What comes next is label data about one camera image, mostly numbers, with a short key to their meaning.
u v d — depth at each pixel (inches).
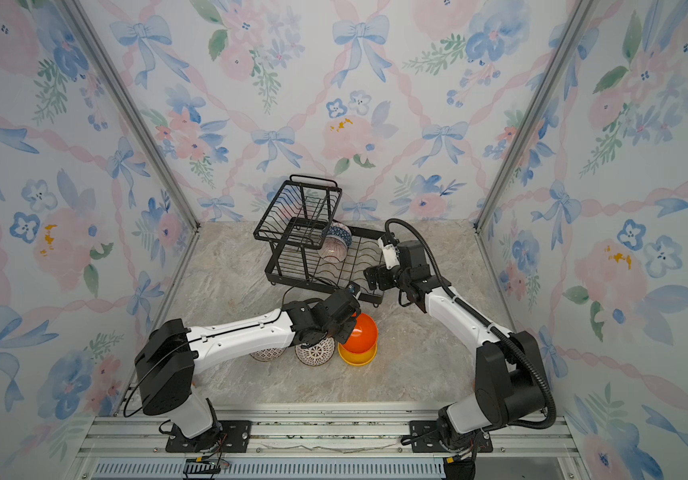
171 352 18.1
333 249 42.5
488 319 19.2
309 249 31.7
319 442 29.1
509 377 17.2
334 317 24.4
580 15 27.2
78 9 27.1
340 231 43.7
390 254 30.6
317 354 33.9
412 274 26.2
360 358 32.2
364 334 32.0
